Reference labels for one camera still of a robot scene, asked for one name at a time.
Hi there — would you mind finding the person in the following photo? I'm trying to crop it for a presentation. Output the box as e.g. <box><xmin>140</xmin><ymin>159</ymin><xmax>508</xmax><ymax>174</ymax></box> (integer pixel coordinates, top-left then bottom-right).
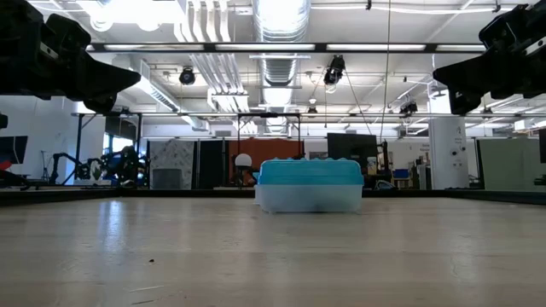
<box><xmin>102</xmin><ymin>145</ymin><xmax>145</xmax><ymax>188</ymax></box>

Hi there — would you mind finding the white dome lamp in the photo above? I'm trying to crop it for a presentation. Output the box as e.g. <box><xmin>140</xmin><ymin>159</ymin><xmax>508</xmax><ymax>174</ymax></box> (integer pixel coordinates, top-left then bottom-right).
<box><xmin>233</xmin><ymin>152</ymin><xmax>254</xmax><ymax>188</ymax></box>

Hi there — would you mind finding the grey speckled partition panel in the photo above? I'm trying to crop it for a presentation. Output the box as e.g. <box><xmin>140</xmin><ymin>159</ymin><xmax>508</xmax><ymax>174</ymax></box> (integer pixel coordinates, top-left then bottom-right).
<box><xmin>148</xmin><ymin>139</ymin><xmax>195</xmax><ymax>188</ymax></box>

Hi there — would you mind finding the black table border rail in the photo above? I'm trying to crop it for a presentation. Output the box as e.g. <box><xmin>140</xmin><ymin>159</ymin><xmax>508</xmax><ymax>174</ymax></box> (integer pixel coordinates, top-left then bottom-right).
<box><xmin>0</xmin><ymin>186</ymin><xmax>546</xmax><ymax>206</ymax></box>

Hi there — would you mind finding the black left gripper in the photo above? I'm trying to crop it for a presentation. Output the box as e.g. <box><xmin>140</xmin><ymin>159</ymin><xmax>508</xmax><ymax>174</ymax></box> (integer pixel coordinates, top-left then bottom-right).
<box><xmin>25</xmin><ymin>0</ymin><xmax>142</xmax><ymax>114</ymax></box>

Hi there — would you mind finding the black metal workcell frame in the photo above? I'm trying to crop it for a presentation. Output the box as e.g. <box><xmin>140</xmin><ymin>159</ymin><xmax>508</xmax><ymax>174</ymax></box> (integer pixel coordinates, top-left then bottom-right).
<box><xmin>71</xmin><ymin>111</ymin><xmax>144</xmax><ymax>188</ymax></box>
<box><xmin>235</xmin><ymin>112</ymin><xmax>302</xmax><ymax>180</ymax></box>

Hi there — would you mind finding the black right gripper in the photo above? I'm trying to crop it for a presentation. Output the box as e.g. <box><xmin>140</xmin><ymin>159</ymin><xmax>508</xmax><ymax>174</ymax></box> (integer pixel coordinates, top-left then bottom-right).
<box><xmin>433</xmin><ymin>0</ymin><xmax>546</xmax><ymax>115</ymax></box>

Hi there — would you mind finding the black monitor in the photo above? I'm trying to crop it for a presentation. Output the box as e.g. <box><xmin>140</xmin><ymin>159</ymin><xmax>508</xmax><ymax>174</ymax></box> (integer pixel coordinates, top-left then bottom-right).
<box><xmin>537</xmin><ymin>127</ymin><xmax>546</xmax><ymax>165</ymax></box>
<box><xmin>0</xmin><ymin>135</ymin><xmax>29</xmax><ymax>165</ymax></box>
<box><xmin>327</xmin><ymin>132</ymin><xmax>379</xmax><ymax>168</ymax></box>

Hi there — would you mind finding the thin hanging cable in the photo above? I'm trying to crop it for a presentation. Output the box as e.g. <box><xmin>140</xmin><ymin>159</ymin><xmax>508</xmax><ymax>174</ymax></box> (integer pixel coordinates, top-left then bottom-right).
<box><xmin>380</xmin><ymin>0</ymin><xmax>392</xmax><ymax>131</ymax></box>

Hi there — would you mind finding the black partition panel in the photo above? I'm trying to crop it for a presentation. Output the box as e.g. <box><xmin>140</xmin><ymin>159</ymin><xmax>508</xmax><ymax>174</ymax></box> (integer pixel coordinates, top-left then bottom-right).
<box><xmin>191</xmin><ymin>139</ymin><xmax>229</xmax><ymax>189</ymax></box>

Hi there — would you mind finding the white pillar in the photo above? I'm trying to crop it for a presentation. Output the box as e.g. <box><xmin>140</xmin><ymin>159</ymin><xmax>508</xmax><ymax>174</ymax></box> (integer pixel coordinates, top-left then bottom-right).
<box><xmin>428</xmin><ymin>114</ymin><xmax>470</xmax><ymax>189</ymax></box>

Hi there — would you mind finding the translucent white supply box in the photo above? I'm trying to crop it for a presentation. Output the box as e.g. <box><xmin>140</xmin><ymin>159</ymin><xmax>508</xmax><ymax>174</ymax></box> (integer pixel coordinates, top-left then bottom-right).
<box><xmin>254</xmin><ymin>182</ymin><xmax>364</xmax><ymax>214</ymax></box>

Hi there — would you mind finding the silver ventilation duct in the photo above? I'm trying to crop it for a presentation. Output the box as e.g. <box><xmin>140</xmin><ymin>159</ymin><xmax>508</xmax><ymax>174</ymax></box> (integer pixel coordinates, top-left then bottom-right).
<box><xmin>251</xmin><ymin>0</ymin><xmax>312</xmax><ymax>137</ymax></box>

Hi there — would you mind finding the blue plastic box lid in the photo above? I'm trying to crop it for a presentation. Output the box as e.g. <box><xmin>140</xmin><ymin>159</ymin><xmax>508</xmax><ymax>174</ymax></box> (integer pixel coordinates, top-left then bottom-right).
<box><xmin>257</xmin><ymin>157</ymin><xmax>366</xmax><ymax>188</ymax></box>

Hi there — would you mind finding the black overhead light beam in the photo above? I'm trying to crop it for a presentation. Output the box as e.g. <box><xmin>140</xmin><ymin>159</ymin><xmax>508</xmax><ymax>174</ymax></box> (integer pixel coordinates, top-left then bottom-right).
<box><xmin>84</xmin><ymin>41</ymin><xmax>487</xmax><ymax>54</ymax></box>

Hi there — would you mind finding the orange partition panel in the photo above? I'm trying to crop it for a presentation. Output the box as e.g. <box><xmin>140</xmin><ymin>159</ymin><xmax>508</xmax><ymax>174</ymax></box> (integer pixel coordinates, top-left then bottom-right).
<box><xmin>228</xmin><ymin>138</ymin><xmax>305</xmax><ymax>185</ymax></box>

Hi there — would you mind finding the green partition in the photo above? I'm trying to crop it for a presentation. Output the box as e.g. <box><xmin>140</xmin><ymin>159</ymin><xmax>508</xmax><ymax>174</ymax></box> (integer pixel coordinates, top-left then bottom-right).
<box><xmin>477</xmin><ymin>136</ymin><xmax>546</xmax><ymax>191</ymax></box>

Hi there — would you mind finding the grey bin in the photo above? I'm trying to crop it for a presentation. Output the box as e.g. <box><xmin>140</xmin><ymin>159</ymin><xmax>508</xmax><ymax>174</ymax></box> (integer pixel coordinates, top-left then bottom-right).
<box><xmin>152</xmin><ymin>168</ymin><xmax>183</xmax><ymax>190</ymax></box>

